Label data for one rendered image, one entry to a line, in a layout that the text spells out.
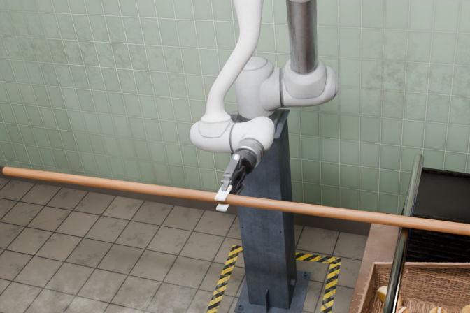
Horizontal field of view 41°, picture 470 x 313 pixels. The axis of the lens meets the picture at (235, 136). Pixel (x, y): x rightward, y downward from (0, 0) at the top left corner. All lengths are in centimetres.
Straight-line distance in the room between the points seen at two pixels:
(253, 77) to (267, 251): 86
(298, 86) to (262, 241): 80
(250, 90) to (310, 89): 23
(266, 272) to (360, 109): 88
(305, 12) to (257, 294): 150
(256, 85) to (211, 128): 36
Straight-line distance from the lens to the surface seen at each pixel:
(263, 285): 302
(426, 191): 234
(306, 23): 212
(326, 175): 328
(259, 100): 241
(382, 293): 231
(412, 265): 225
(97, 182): 203
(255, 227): 277
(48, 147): 403
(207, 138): 211
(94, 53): 344
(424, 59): 286
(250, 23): 199
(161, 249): 351
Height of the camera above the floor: 233
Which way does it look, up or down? 33 degrees down
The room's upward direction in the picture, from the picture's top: 7 degrees counter-clockwise
